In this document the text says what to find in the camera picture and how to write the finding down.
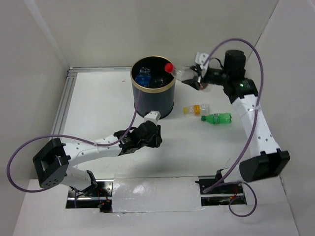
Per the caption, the shiny white tape sheet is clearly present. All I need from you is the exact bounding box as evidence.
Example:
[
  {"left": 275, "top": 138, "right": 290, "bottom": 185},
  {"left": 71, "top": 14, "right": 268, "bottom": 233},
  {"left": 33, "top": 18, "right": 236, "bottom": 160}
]
[{"left": 112, "top": 177, "right": 202, "bottom": 213}]

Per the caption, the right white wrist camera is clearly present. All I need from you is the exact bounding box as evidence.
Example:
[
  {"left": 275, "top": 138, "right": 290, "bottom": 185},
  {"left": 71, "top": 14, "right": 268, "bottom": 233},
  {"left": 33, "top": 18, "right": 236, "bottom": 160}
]
[{"left": 195, "top": 52, "right": 210, "bottom": 75}]

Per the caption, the green soda bottle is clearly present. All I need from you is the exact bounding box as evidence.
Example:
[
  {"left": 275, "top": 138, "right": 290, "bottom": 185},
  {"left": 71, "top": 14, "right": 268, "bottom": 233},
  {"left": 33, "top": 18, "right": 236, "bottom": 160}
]
[{"left": 201, "top": 113, "right": 232, "bottom": 124}]

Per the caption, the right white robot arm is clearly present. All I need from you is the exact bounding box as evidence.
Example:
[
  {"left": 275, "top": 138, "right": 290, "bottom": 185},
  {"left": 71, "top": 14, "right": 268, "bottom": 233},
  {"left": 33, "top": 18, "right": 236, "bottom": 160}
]
[{"left": 181, "top": 50, "right": 290, "bottom": 193}]

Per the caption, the clear bottle red label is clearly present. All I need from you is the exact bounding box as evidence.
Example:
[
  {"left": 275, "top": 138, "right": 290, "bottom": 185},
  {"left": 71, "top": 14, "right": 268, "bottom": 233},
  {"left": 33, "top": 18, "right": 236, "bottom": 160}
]
[{"left": 164, "top": 63, "right": 213, "bottom": 92}]

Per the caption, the clear jar silver lid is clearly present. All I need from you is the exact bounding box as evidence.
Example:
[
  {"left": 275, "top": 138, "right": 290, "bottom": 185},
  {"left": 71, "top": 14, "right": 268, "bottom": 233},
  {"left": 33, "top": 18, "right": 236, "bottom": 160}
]
[{"left": 149, "top": 76, "right": 169, "bottom": 89}]

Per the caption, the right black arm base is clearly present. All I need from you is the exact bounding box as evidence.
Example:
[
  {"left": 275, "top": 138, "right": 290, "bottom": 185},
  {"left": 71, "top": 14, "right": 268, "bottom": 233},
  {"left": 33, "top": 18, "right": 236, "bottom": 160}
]
[{"left": 195, "top": 170, "right": 247, "bottom": 207}]

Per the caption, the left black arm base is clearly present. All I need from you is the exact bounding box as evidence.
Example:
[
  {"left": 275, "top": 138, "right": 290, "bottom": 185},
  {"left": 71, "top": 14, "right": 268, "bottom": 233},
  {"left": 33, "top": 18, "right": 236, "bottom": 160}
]
[{"left": 65, "top": 178, "right": 114, "bottom": 213}]

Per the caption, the small bottle yellow cap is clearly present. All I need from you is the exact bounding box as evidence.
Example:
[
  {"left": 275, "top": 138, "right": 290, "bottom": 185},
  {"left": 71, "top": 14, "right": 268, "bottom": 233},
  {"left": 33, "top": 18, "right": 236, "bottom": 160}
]
[{"left": 183, "top": 104, "right": 210, "bottom": 116}]

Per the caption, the black bin with gold rim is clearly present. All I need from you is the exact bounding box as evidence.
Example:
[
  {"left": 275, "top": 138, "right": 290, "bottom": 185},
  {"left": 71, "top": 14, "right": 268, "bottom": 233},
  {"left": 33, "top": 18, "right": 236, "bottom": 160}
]
[{"left": 130, "top": 56, "right": 176, "bottom": 118}]

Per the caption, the clear bottle blue label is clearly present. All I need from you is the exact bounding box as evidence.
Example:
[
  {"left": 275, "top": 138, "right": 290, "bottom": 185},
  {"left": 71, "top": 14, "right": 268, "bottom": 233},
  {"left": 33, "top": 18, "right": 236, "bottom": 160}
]
[{"left": 135, "top": 67, "right": 151, "bottom": 88}]

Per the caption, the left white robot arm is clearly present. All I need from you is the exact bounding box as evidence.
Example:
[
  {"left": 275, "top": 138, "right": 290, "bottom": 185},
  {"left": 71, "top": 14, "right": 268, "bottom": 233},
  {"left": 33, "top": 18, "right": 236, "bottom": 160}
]
[{"left": 32, "top": 121, "right": 162, "bottom": 196}]

